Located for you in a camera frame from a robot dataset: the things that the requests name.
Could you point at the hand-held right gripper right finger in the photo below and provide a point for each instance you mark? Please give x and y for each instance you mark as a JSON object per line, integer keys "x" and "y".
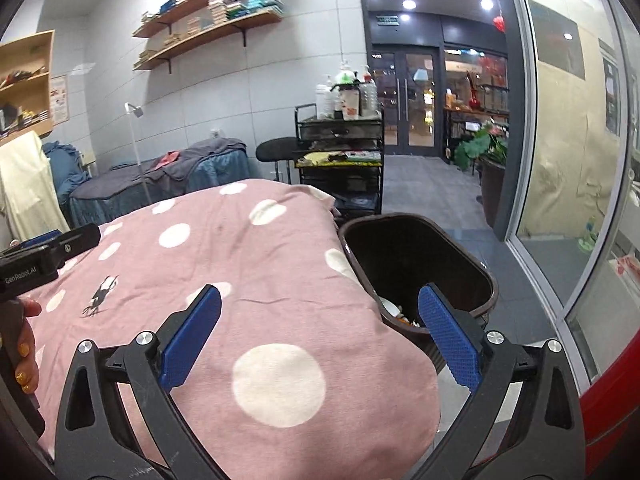
{"x": 450, "y": 340}

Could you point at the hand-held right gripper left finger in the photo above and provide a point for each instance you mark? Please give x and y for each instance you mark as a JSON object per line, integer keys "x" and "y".
{"x": 192, "y": 340}

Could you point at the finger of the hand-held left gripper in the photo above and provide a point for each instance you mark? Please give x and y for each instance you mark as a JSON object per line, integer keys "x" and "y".
{"x": 75, "y": 247}
{"x": 42, "y": 237}

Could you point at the dark plastic trash bin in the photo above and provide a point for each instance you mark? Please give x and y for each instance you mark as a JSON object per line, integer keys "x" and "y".
{"x": 425, "y": 250}

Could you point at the person's left hand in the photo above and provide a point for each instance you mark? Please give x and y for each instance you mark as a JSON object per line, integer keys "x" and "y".
{"x": 27, "y": 355}

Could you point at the cream cloth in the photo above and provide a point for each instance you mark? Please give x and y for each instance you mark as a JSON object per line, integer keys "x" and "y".
{"x": 27, "y": 185}

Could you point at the massage bed blue skirt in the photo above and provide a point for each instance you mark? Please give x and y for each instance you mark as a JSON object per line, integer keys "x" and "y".
{"x": 125, "y": 200}

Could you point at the blue cloth bundle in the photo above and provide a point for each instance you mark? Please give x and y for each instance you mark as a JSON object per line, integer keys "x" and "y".
{"x": 65, "y": 170}

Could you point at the pink polka dot blanket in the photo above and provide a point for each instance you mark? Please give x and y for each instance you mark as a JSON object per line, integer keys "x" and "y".
{"x": 280, "y": 280}

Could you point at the white floor lamp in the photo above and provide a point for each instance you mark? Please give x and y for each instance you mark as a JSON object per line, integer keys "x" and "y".
{"x": 141, "y": 160}

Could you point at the red cloth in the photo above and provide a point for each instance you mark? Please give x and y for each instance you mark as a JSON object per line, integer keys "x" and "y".
{"x": 166, "y": 159}

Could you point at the grey blanket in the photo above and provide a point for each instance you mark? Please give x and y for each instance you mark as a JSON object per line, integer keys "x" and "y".
{"x": 210, "y": 155}

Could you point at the small green white ornament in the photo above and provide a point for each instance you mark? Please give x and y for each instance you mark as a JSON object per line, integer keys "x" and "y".
{"x": 589, "y": 237}

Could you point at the potted green plant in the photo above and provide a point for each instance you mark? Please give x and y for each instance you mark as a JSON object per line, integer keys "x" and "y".
{"x": 480, "y": 150}

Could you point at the black round chair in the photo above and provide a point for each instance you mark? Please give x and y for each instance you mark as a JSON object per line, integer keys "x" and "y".
{"x": 277, "y": 150}

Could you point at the yellow items on cart shelf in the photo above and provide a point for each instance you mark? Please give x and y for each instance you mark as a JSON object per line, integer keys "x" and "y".
{"x": 340, "y": 159}

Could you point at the black metal cart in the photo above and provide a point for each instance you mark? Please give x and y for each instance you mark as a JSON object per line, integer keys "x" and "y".
{"x": 340, "y": 132}

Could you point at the red vase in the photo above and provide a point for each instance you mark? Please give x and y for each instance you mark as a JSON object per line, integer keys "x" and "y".
{"x": 475, "y": 104}

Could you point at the dark display shelf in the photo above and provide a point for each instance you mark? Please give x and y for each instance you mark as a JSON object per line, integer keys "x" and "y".
{"x": 495, "y": 105}

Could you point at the red printed paper cup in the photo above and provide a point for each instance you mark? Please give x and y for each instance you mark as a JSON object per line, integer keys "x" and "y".
{"x": 350, "y": 102}

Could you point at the white plastic bottle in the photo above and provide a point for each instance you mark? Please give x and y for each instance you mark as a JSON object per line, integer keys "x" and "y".
{"x": 324, "y": 100}

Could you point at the green white pump bottle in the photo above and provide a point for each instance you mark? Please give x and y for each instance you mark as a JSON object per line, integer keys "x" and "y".
{"x": 346, "y": 76}

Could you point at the red hanging ornament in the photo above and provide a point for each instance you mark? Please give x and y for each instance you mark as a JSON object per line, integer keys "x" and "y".
{"x": 500, "y": 23}

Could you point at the green exit sign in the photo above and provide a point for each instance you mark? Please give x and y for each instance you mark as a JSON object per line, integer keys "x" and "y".
{"x": 387, "y": 20}

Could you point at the wooden wall cabinet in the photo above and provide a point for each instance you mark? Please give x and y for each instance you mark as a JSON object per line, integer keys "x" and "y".
{"x": 42, "y": 100}

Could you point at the wall poster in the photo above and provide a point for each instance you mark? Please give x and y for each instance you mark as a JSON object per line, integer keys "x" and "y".
{"x": 59, "y": 100}

